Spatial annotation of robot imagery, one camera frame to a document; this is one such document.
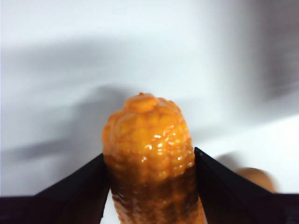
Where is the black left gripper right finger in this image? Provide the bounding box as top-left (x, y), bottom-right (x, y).
top-left (193, 147), bottom-right (299, 224)

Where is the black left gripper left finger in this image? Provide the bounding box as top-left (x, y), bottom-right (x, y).
top-left (0, 153), bottom-right (110, 224)

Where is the tan potato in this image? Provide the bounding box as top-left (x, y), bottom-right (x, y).
top-left (235, 167), bottom-right (277, 193)

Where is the orange corn cob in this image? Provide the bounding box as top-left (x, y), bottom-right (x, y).
top-left (101, 92), bottom-right (206, 224)

